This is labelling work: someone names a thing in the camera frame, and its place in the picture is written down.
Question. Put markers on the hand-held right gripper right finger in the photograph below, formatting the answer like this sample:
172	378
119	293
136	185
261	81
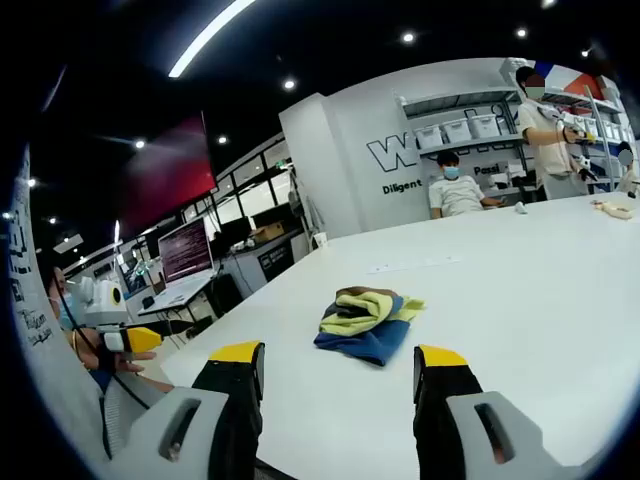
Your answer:
445	430

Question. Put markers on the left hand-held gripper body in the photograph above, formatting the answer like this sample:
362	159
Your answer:
102	310

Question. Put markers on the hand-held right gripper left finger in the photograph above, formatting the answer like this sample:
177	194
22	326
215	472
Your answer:
235	425

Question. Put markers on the blue and yellow garment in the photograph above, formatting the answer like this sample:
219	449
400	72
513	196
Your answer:
360	325

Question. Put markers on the person's left hand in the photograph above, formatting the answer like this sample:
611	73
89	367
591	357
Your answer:
130	362

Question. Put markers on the person's masked head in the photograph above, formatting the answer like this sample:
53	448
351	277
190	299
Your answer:
59	290

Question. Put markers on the white desk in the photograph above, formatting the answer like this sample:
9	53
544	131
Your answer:
175	296

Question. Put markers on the computer monitor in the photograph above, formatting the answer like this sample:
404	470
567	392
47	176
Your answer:
185	250

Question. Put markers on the black cabinet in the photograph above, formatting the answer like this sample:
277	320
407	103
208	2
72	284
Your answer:
276	262

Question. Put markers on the large dark red screen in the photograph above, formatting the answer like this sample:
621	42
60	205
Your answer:
170	170

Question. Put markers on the cardboard box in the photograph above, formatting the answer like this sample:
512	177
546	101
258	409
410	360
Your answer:
270	232

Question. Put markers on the white paper cup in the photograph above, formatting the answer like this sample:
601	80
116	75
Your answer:
320	241

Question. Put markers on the small white object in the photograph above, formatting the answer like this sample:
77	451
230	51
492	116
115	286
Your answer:
521	208

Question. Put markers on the beige cloth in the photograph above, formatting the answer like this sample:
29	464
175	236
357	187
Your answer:
616	209

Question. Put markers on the grey metal shelf rack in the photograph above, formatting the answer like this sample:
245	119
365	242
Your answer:
465	144

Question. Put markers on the ceiling light strip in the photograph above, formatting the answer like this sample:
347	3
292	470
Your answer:
210	37

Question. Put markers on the white storage box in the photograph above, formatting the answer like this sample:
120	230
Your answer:
429	136
457	131
484	126

